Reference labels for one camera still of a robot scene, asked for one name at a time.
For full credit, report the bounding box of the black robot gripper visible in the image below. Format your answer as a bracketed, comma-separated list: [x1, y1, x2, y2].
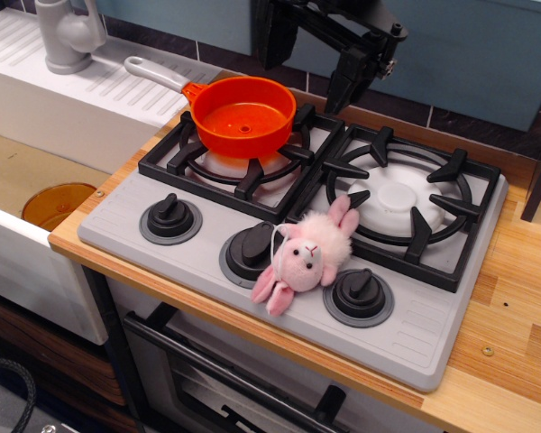
[255, 0, 408, 115]

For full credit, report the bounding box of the black left burner grate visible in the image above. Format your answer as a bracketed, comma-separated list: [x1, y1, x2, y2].
[139, 104, 344, 223]

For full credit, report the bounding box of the black burner grate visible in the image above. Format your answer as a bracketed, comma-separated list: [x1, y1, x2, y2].
[139, 104, 344, 223]
[288, 124, 505, 292]

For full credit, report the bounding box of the white right burner disc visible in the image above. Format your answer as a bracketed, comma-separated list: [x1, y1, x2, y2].
[335, 165, 445, 237]

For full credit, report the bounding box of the black right burner grate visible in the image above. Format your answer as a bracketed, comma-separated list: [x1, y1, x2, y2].
[288, 124, 505, 292]

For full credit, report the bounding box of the grey toy stove top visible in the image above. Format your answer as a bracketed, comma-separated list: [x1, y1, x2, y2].
[76, 102, 509, 393]

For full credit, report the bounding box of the pink plush bunny toy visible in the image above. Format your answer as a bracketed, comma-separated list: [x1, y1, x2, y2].
[251, 195, 360, 317]

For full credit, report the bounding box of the black middle stove knob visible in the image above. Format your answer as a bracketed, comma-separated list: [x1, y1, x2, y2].
[219, 221, 275, 290]

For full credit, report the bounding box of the black stove knob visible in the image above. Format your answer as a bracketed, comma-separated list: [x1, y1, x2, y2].
[323, 268, 395, 328]
[219, 221, 275, 290]
[139, 193, 203, 246]

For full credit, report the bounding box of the black left stove knob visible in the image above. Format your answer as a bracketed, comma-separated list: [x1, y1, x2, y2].
[139, 193, 203, 246]

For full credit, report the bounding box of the grey toy faucet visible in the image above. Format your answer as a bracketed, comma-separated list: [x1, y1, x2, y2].
[35, 0, 106, 75]

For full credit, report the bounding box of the black right stove knob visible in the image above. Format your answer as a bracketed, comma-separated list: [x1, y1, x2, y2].
[323, 268, 395, 328]

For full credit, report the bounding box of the white toy sink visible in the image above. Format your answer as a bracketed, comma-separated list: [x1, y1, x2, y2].
[0, 8, 218, 345]

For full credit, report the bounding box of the orange translucent lid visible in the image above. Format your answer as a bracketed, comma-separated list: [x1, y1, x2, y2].
[22, 182, 96, 232]

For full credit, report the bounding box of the toy oven door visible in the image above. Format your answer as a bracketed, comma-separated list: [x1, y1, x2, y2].
[123, 303, 429, 432]

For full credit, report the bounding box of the orange pot with grey handle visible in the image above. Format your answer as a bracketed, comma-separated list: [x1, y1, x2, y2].
[124, 56, 297, 159]

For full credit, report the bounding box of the black braided cable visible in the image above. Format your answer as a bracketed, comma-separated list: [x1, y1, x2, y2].
[0, 356, 38, 433]

